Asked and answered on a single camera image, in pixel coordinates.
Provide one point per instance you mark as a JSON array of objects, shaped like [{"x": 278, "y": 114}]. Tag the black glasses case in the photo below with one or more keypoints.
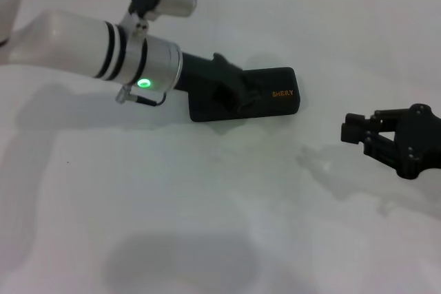
[{"x": 282, "y": 80}]

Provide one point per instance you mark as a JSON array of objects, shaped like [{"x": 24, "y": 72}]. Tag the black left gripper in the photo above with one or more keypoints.
[{"x": 203, "y": 73}]

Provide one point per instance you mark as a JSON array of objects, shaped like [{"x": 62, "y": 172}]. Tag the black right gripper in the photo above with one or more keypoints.
[{"x": 420, "y": 142}]

